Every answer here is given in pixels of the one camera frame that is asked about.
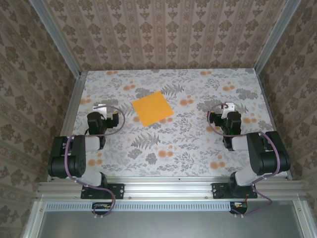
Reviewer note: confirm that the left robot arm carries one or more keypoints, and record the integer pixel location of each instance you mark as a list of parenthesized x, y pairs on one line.
[(79, 158)]

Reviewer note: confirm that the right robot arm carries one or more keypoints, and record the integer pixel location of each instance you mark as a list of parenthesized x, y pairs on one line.
[(262, 156)]

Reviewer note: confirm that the grey metal sheet panel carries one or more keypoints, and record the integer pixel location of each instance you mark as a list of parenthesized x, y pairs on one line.
[(161, 225)]

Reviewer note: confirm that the floral patterned table cover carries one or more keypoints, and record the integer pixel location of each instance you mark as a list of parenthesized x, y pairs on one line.
[(173, 158)]

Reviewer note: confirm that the aluminium side rail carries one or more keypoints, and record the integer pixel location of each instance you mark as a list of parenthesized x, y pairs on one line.
[(260, 81), (75, 99)]

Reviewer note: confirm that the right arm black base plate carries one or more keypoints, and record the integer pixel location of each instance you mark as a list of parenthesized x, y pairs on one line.
[(218, 191)]

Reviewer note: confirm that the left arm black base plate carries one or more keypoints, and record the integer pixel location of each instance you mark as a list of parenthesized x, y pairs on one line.
[(119, 191)]

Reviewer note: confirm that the aluminium cross rail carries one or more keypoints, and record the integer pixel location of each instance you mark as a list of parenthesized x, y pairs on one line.
[(168, 189)]

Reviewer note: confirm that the aluminium upright post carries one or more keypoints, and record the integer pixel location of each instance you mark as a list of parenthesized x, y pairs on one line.
[(275, 34), (55, 37)]

